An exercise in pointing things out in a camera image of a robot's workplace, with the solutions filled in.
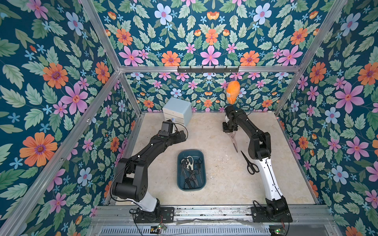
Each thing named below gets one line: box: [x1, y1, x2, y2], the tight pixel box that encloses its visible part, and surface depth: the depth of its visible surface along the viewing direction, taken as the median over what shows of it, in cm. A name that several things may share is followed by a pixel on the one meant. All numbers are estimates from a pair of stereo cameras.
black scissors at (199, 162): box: [194, 157, 202, 178], surface depth 93 cm
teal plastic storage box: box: [176, 149, 207, 192], surface depth 86 cm
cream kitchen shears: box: [181, 155, 194, 171], surface depth 92 cm
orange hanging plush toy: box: [225, 80, 241, 105], surface depth 99 cm
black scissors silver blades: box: [189, 169, 199, 187], surface depth 87 cm
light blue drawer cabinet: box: [161, 96, 192, 127], surface depth 105 cm
